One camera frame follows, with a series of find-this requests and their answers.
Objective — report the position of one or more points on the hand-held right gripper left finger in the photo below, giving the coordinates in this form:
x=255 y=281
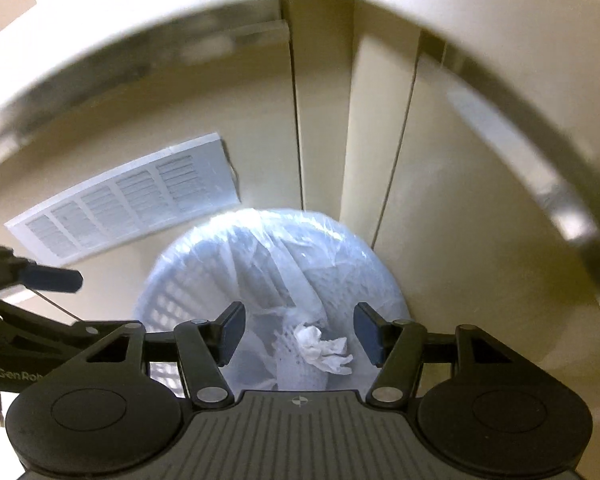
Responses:
x=235 y=329

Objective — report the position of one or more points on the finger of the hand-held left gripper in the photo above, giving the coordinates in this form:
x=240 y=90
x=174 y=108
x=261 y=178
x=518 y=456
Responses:
x=30 y=327
x=55 y=279

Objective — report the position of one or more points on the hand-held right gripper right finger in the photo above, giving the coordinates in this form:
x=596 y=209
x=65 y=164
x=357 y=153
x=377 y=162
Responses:
x=367 y=331

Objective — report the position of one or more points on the white tissue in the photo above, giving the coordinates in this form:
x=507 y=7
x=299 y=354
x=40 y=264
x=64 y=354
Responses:
x=320 y=347

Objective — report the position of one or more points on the blue plastic trash bin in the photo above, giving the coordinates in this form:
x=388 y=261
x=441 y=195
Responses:
x=165 y=310

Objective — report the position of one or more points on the clear plastic bin liner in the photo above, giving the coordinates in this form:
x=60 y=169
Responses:
x=280 y=250

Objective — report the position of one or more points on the metal vent grille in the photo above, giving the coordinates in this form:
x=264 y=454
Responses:
x=125 y=200

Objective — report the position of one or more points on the beige cabinet door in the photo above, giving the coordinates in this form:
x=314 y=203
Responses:
x=480 y=210

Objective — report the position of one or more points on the beige vented cabinet panel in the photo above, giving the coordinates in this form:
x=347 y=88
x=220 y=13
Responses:
x=130 y=100

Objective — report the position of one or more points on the beige corner filler panel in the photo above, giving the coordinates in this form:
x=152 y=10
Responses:
x=325 y=110

